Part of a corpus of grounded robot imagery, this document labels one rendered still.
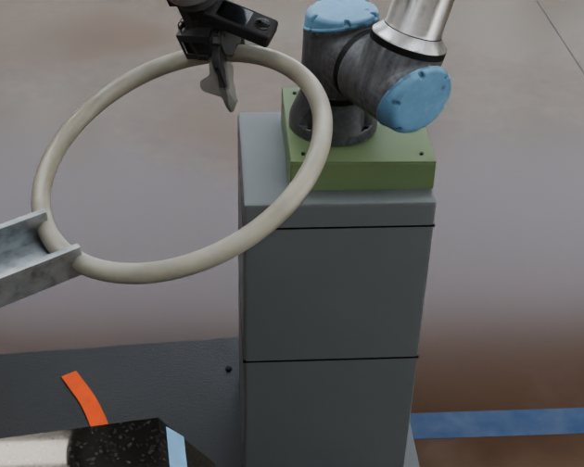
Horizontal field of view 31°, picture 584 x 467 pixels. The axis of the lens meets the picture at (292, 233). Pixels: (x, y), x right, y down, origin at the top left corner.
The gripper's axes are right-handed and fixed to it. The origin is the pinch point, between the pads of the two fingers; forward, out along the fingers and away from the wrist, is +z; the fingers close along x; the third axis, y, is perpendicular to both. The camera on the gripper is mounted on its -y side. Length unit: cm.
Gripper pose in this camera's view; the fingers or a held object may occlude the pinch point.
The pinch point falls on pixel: (248, 83)
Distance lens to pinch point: 183.0
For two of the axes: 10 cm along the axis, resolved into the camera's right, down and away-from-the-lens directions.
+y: -8.9, -1.0, 4.5
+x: -3.5, 7.7, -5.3
